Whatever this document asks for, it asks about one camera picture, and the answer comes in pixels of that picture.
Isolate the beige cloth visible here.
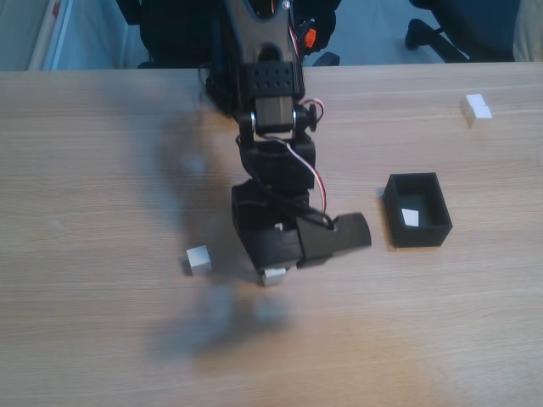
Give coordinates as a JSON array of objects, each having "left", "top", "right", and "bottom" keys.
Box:
[{"left": 512, "top": 0, "right": 543, "bottom": 63}]

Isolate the white panel with red mark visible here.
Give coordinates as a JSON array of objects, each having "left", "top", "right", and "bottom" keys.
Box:
[{"left": 28, "top": 0, "right": 76, "bottom": 71}]

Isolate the black oval camera box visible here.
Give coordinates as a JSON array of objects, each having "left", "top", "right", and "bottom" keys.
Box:
[{"left": 294, "top": 212, "right": 374, "bottom": 270}]

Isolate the white and red servo wire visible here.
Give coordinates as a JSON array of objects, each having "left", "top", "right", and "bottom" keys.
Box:
[{"left": 285, "top": 98, "right": 333, "bottom": 226}]

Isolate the black open box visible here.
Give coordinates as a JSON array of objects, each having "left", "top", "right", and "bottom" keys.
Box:
[{"left": 382, "top": 171, "right": 454, "bottom": 249}]

